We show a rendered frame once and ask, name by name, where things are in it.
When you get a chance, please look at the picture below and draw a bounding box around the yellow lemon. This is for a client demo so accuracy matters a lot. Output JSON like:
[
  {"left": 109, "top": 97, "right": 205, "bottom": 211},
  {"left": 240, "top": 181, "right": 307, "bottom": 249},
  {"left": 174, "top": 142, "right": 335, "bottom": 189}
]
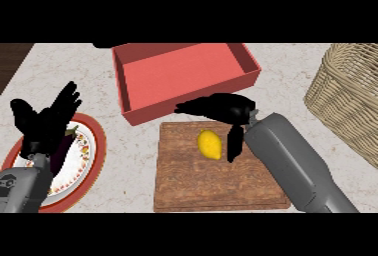
[{"left": 196, "top": 129, "right": 224, "bottom": 161}]

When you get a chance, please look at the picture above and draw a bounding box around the dark purple eggplant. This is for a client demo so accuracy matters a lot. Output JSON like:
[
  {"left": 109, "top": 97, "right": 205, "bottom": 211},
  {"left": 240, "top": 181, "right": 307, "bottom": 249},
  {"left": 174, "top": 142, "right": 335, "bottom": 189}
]
[{"left": 48, "top": 124, "right": 79, "bottom": 178}]

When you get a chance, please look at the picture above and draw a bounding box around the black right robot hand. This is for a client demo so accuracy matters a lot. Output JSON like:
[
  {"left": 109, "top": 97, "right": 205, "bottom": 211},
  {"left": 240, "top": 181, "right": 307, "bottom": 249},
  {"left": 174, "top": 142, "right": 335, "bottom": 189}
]
[{"left": 172, "top": 93, "right": 258, "bottom": 164}]

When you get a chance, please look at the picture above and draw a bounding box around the brown wooden cutting board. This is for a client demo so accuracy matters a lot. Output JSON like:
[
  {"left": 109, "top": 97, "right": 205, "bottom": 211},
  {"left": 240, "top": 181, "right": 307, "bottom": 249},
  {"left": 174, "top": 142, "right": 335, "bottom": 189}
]
[{"left": 152, "top": 120, "right": 292, "bottom": 213}]

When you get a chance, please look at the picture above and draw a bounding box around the black object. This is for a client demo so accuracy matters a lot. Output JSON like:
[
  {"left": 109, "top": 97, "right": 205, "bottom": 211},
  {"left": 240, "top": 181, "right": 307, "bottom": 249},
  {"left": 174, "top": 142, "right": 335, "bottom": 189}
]
[{"left": 91, "top": 43, "right": 128, "bottom": 50}]

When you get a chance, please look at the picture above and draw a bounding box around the red open box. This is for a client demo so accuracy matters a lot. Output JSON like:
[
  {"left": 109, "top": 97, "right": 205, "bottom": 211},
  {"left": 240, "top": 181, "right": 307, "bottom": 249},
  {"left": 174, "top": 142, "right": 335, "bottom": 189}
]
[{"left": 110, "top": 43, "right": 262, "bottom": 127}]

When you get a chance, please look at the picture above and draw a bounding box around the dark brown wooden surface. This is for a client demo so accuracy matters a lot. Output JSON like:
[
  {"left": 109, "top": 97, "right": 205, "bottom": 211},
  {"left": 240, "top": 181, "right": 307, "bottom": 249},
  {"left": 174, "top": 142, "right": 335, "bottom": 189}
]
[{"left": 0, "top": 43, "right": 35, "bottom": 96}]

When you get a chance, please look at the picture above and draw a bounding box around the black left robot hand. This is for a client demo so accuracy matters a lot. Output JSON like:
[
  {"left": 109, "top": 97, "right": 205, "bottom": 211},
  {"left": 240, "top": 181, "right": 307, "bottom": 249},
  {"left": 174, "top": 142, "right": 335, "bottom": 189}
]
[{"left": 8, "top": 80, "right": 84, "bottom": 160}]

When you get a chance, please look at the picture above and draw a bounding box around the tan wicker basket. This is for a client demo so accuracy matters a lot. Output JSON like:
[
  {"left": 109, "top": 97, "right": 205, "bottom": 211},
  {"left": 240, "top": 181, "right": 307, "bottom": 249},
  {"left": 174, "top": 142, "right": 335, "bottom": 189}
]
[{"left": 302, "top": 43, "right": 378, "bottom": 169}]

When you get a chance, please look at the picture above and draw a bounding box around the red-rimmed floral plate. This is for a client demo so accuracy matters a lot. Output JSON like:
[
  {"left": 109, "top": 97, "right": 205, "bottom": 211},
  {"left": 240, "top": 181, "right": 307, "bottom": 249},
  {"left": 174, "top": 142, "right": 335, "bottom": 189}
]
[{"left": 0, "top": 112, "right": 107, "bottom": 214}]

